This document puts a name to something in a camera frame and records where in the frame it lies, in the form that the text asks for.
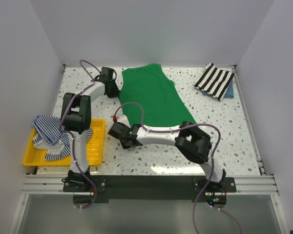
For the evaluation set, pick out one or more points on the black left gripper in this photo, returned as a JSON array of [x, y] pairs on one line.
[[115, 93]]

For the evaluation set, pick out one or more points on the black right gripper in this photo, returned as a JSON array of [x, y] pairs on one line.
[[124, 146]]

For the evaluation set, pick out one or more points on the green tank top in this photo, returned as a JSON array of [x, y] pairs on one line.
[[149, 87]]

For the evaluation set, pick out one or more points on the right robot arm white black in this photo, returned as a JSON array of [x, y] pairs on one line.
[[193, 143]]

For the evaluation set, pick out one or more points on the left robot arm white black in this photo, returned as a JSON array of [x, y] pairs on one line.
[[76, 120]]

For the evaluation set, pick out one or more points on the blue white striped tank top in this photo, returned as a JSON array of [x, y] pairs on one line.
[[59, 143]]

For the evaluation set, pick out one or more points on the blue folded tank top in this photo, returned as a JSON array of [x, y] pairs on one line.
[[228, 93]]

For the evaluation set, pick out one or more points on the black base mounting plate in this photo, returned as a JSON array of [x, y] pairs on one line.
[[122, 194]]

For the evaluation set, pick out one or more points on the yellow plastic tray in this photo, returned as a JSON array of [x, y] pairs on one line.
[[94, 149]]

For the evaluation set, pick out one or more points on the black white striped folded top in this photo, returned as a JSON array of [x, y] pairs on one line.
[[214, 81]]

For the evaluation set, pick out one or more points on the aluminium front rail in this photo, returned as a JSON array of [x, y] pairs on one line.
[[240, 185]]

